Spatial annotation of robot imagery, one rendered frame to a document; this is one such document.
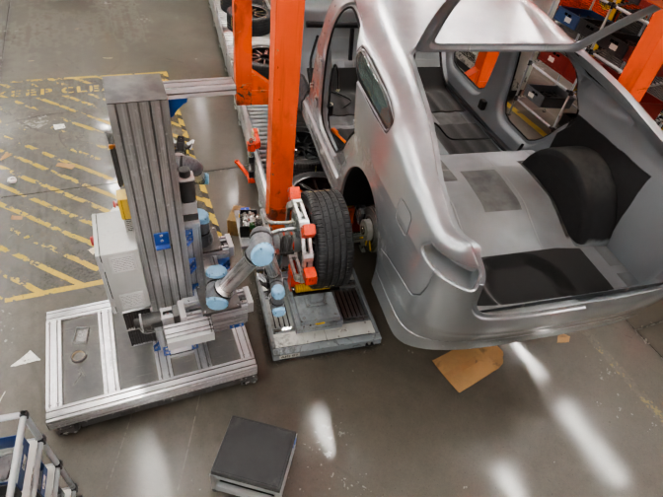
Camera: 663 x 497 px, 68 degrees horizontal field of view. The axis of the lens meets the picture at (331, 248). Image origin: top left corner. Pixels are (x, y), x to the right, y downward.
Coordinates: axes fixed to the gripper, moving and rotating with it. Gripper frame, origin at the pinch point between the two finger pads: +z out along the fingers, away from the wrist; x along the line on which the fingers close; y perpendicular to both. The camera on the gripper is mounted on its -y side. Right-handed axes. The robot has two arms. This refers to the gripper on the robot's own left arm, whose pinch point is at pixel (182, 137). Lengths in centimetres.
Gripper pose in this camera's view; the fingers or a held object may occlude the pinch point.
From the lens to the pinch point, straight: 354.2
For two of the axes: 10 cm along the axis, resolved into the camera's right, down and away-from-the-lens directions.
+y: -2.5, 7.1, 6.7
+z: -1.2, -7.0, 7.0
